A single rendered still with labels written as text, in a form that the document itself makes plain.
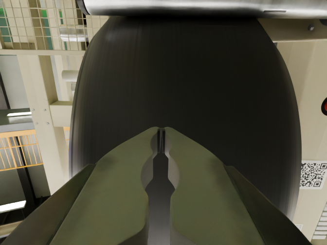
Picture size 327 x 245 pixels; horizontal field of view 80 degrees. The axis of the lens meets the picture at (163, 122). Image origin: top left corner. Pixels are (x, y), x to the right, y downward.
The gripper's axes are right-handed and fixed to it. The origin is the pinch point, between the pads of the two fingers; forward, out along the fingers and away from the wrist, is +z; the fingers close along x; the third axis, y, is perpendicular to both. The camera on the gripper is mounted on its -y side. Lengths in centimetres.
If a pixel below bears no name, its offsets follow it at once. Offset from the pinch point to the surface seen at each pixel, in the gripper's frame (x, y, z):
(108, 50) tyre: -6.7, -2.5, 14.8
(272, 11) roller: 14.1, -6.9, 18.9
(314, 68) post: 26.8, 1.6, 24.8
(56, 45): -266, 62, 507
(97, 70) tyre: -7.7, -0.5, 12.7
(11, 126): -390, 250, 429
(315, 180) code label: 34.0, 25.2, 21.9
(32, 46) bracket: -57, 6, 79
